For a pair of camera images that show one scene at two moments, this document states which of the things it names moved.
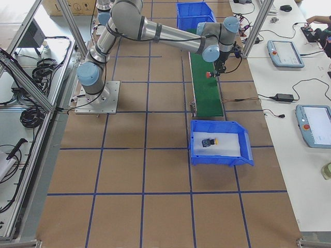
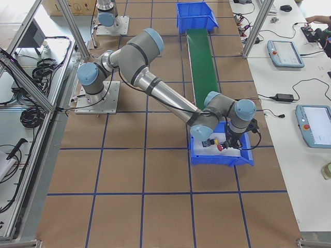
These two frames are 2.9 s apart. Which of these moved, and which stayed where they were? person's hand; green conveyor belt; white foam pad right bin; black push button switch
Moved: black push button switch
Stayed: person's hand; white foam pad right bin; green conveyor belt
